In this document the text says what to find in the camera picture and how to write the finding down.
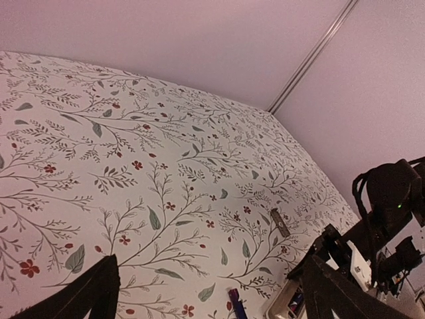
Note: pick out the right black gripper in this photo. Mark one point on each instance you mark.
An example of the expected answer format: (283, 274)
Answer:
(340, 255)

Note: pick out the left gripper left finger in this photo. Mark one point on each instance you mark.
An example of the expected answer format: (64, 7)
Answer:
(94, 294)

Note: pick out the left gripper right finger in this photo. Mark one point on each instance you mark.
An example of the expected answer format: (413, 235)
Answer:
(327, 294)

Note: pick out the black battery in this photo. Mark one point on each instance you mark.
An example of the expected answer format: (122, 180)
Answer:
(295, 304)
(237, 304)

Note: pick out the white grey remote control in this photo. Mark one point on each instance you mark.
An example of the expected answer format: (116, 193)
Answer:
(279, 307)

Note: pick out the grey battery cover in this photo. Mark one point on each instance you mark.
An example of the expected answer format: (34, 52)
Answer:
(279, 222)

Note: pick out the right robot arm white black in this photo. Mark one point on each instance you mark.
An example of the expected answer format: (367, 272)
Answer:
(388, 197)

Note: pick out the floral patterned table mat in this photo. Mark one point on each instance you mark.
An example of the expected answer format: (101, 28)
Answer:
(177, 183)

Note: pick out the right aluminium frame post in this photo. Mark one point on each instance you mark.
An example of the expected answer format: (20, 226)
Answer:
(308, 61)

